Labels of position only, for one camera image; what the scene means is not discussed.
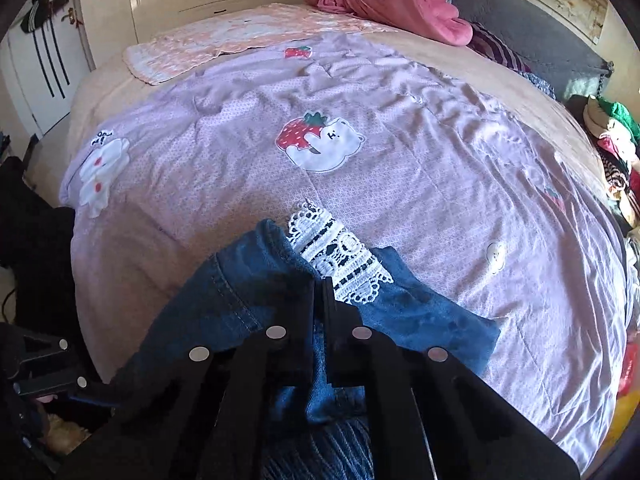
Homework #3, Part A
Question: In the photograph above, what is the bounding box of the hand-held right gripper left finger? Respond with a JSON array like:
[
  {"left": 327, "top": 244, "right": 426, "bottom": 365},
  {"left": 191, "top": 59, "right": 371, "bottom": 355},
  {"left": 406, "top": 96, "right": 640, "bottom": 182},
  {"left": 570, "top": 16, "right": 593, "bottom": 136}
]
[{"left": 57, "top": 282, "right": 325, "bottom": 480}]

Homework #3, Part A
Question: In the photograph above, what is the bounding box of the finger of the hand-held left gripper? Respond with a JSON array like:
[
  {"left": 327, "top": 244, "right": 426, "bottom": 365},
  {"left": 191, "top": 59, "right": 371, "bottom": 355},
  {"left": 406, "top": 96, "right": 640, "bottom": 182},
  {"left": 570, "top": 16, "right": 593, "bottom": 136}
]
[{"left": 0, "top": 327, "right": 98, "bottom": 403}]

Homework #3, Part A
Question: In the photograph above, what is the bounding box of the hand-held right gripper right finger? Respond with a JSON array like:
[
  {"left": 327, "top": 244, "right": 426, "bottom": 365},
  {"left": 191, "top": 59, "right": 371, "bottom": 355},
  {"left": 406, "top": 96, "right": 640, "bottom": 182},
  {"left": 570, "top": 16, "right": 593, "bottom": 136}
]
[{"left": 324, "top": 276, "right": 581, "bottom": 480}]

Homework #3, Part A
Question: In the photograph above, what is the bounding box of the blue denim pants lace hem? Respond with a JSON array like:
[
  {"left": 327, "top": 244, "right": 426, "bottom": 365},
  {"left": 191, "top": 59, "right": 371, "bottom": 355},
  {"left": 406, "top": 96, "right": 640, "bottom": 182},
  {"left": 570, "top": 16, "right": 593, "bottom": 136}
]
[{"left": 107, "top": 199, "right": 501, "bottom": 428}]

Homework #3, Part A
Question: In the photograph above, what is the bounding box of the person's blue knit sweater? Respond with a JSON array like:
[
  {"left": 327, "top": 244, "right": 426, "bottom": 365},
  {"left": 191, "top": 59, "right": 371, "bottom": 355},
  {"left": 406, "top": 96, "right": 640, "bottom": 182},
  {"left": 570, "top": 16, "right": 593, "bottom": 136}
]
[{"left": 260, "top": 412, "right": 376, "bottom": 480}]

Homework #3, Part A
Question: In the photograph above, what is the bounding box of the black cloth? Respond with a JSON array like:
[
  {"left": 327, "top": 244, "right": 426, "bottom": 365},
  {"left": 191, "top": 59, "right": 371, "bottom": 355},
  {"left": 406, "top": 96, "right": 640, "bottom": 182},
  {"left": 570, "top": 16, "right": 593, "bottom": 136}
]
[{"left": 0, "top": 157, "right": 78, "bottom": 323}]

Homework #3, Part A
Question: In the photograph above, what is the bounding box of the purple printed quilt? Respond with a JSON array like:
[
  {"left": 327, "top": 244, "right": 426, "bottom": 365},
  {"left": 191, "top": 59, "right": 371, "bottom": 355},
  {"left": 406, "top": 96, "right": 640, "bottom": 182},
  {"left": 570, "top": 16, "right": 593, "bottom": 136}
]
[{"left": 60, "top": 30, "right": 628, "bottom": 456}]

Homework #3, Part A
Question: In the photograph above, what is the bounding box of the white door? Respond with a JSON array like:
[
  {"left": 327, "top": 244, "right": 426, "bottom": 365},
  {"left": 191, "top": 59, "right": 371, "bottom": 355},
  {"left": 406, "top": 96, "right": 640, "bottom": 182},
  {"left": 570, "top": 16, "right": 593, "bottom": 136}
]
[{"left": 0, "top": 0, "right": 96, "bottom": 136}]

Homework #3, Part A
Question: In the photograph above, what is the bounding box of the red plastic bag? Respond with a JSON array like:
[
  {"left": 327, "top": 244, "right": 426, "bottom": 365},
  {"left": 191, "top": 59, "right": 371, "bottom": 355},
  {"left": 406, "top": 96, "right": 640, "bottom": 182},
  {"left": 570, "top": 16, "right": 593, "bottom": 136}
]
[{"left": 617, "top": 355, "right": 633, "bottom": 401}]

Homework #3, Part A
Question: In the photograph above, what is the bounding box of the peach patterned towel blanket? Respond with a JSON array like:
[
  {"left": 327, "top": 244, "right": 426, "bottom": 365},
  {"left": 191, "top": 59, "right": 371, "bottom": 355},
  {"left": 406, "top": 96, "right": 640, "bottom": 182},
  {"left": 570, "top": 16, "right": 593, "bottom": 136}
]
[{"left": 124, "top": 2, "right": 396, "bottom": 86}]

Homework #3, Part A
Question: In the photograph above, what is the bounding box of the blue floral pillow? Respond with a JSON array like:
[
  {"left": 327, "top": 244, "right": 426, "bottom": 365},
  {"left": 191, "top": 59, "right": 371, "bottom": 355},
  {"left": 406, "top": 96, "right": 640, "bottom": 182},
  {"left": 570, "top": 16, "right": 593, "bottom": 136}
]
[{"left": 522, "top": 72, "right": 556, "bottom": 101}]

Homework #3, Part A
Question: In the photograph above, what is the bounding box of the pile of folded clothes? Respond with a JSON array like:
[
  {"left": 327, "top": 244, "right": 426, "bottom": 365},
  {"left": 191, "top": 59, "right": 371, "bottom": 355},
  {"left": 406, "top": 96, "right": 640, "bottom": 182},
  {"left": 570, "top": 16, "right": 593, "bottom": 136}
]
[{"left": 567, "top": 95, "right": 640, "bottom": 241}]

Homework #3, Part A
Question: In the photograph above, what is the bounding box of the purple striped pillow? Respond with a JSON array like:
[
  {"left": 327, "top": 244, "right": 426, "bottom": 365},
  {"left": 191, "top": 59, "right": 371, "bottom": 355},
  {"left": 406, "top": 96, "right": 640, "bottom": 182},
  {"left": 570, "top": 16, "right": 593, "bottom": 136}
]
[{"left": 467, "top": 22, "right": 533, "bottom": 76}]

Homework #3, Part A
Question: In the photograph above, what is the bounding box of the grey padded headboard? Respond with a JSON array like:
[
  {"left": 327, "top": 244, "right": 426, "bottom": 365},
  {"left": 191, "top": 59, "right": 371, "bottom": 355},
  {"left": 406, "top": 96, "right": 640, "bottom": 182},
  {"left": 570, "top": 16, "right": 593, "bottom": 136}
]
[{"left": 415, "top": 0, "right": 613, "bottom": 106}]

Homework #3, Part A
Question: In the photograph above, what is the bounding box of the black braided strap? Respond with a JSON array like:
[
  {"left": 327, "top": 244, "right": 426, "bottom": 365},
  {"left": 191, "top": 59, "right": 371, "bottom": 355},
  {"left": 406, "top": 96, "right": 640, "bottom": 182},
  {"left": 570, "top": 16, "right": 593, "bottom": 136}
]
[{"left": 595, "top": 60, "right": 615, "bottom": 98}]

